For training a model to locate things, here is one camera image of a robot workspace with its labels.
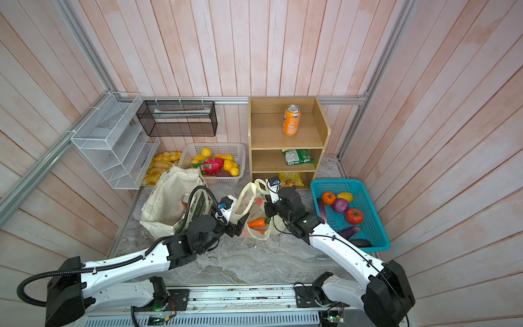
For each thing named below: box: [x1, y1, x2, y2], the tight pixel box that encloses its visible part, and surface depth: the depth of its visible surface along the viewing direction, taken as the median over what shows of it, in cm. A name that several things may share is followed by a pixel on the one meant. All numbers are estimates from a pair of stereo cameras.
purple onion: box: [332, 197, 350, 214], surface depth 95 cm
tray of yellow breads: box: [141, 151, 182, 186], surface depth 111 cm
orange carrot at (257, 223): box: [247, 218, 267, 228], surface depth 90 cm
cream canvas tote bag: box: [140, 166, 216, 240], surface depth 85 cm
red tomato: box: [346, 208, 364, 225], surface depth 92 cm
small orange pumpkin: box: [322, 191, 337, 206], surface depth 98 cm
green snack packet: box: [282, 149, 316, 166], surface depth 95 cm
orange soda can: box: [282, 104, 302, 136], surface depth 80 cm
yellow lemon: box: [200, 147, 212, 158], surface depth 116 cm
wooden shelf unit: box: [247, 96, 331, 190], surface depth 92 cm
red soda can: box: [181, 192, 191, 212], surface depth 92 cm
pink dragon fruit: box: [190, 157, 225, 176], surface depth 108 cm
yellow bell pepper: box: [336, 192, 354, 203], surface depth 100 cm
